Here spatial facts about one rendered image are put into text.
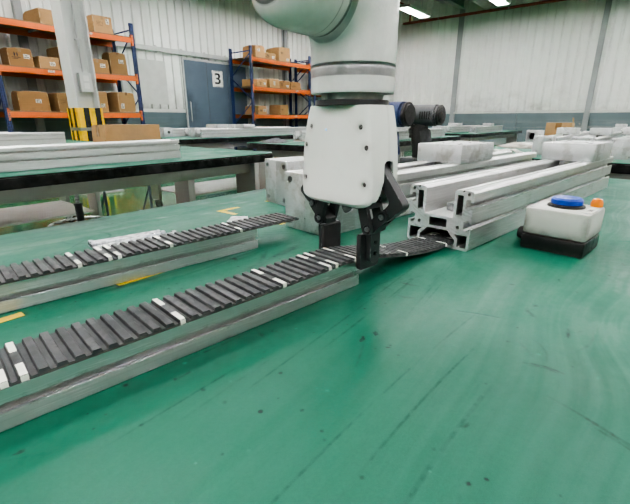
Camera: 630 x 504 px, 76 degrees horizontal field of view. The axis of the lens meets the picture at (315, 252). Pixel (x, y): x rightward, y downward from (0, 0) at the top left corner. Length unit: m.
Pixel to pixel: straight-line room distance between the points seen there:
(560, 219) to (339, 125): 0.35
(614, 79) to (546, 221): 14.94
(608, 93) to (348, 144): 15.22
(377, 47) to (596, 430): 0.33
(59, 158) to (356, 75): 1.58
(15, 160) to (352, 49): 1.56
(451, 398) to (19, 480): 0.25
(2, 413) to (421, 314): 0.32
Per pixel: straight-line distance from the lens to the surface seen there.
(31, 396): 0.32
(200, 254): 0.54
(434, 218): 0.64
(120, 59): 11.11
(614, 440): 0.31
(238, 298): 0.35
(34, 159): 1.85
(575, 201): 0.66
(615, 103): 15.52
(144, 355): 0.33
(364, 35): 0.41
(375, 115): 0.40
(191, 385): 0.31
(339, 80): 0.40
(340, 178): 0.42
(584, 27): 15.85
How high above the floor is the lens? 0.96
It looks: 18 degrees down
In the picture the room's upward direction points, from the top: straight up
